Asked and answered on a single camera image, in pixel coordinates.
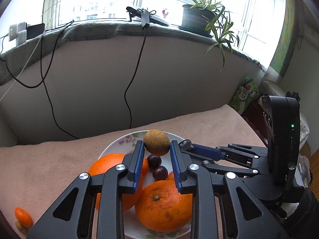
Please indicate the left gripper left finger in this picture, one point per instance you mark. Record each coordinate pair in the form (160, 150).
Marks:
(72, 213)

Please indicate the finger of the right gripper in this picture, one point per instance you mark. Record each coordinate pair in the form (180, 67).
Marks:
(242, 155)
(217, 167)

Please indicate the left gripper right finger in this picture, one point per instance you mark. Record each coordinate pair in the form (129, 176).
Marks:
(220, 206)

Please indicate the yellow longan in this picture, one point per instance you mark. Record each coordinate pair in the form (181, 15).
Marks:
(156, 142)

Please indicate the dark plum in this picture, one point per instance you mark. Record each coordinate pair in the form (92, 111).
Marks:
(154, 161)

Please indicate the large rough orange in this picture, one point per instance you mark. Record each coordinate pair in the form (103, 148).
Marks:
(162, 208)

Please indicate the small mandarin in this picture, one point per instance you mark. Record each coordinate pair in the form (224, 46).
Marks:
(23, 217)

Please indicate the small kumquat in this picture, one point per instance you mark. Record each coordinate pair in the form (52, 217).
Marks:
(171, 176)

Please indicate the mandarin with stem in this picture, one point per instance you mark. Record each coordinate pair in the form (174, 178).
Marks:
(145, 167)

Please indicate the gloved right hand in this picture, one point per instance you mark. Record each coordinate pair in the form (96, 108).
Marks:
(287, 214)

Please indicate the green snack bag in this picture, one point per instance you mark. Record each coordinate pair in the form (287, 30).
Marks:
(245, 94)

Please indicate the potted spider plant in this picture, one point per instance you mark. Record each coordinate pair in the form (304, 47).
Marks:
(210, 16)

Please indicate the black device on sill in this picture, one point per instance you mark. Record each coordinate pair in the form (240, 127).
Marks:
(147, 17)

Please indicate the grey sill cloth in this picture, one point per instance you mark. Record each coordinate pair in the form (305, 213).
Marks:
(23, 56)

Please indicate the black power adapter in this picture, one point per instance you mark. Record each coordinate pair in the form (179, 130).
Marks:
(35, 30)

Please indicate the white power strip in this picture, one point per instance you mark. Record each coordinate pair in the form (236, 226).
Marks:
(18, 32)

